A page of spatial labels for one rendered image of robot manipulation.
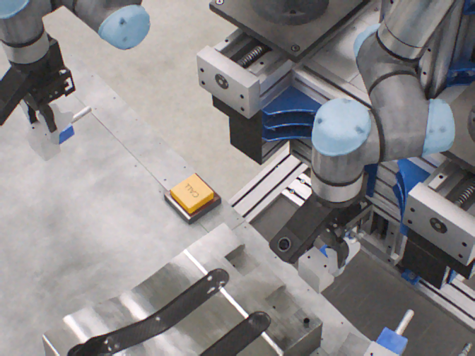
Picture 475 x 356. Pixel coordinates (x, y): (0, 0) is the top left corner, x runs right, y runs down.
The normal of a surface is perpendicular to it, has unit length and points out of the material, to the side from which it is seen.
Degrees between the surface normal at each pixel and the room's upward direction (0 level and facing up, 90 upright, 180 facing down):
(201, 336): 3
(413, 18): 75
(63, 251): 0
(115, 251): 0
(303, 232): 31
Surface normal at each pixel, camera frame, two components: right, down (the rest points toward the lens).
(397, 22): -0.77, 0.26
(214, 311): -0.07, -0.57
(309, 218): -0.43, -0.26
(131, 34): 0.68, 0.58
